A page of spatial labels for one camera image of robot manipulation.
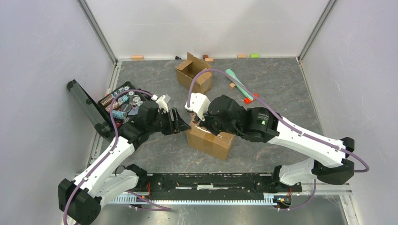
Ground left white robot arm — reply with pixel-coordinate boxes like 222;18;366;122
58;100;191;225

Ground tan block far left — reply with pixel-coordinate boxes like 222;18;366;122
130;55;144;61

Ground black case with poker chips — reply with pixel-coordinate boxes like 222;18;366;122
66;80;158;148

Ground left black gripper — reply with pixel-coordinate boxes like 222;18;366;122
147;107;191;135

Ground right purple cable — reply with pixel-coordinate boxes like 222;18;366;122
186;68;371;212

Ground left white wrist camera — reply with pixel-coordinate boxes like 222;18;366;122
151;94;170;113

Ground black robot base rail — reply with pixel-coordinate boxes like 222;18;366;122
131;172;302;201

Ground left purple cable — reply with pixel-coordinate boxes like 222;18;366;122
62;89;172;225

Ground purple cable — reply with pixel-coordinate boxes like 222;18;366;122
62;89;172;225
186;68;371;212

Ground brown cardboard express box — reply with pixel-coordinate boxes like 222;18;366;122
176;52;213;94

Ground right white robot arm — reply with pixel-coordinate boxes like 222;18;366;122
194;95;355;191

